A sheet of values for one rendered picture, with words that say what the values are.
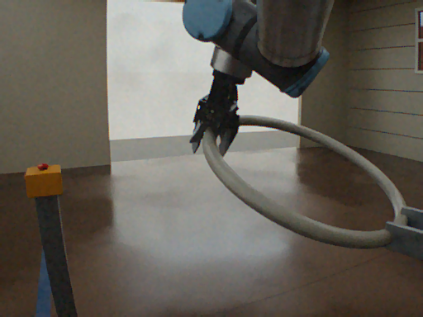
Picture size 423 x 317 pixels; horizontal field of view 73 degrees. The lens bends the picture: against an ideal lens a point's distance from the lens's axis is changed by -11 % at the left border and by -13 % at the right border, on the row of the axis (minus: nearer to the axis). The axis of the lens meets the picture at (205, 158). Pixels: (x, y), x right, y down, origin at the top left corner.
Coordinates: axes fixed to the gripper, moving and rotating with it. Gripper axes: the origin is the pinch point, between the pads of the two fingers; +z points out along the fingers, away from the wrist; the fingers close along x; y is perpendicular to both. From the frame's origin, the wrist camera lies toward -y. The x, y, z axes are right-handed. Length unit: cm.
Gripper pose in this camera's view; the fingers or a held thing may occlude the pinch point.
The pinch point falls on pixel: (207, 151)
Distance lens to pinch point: 76.9
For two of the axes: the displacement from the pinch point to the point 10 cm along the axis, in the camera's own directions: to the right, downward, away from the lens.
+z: -2.6, 8.5, 4.7
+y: -3.3, 3.8, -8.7
